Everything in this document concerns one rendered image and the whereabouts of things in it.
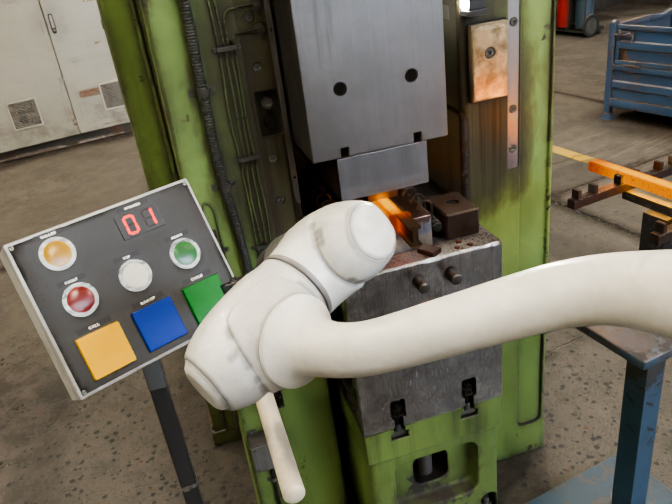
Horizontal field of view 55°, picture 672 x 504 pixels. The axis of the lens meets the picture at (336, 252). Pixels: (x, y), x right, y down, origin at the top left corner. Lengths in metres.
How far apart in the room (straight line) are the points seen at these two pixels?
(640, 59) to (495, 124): 3.61
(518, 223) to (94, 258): 1.07
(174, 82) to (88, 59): 5.09
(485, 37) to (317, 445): 1.15
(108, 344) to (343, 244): 0.55
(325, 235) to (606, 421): 1.80
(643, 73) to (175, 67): 4.17
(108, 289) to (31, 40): 5.33
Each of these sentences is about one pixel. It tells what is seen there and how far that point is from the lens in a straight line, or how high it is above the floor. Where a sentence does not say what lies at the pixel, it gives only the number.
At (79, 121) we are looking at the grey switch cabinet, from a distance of 6.53.
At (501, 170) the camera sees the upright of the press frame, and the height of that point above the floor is 0.99.
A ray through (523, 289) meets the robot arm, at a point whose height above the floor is 1.29.
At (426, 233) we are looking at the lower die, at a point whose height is 0.95.
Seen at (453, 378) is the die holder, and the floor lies 0.57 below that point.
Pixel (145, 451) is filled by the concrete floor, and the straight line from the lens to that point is 2.50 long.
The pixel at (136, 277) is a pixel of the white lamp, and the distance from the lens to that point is 1.18.
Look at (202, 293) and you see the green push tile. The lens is 1.21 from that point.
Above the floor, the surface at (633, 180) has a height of 1.03.
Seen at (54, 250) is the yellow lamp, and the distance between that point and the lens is 1.16.
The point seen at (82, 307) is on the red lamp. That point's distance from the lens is 1.16.
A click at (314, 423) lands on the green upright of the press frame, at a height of 0.38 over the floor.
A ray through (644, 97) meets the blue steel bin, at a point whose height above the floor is 0.20.
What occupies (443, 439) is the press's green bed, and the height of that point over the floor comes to 0.38.
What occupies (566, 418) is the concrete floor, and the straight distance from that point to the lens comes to 2.40.
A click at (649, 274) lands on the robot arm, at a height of 1.32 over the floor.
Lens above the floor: 1.60
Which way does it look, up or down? 27 degrees down
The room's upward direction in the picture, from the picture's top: 8 degrees counter-clockwise
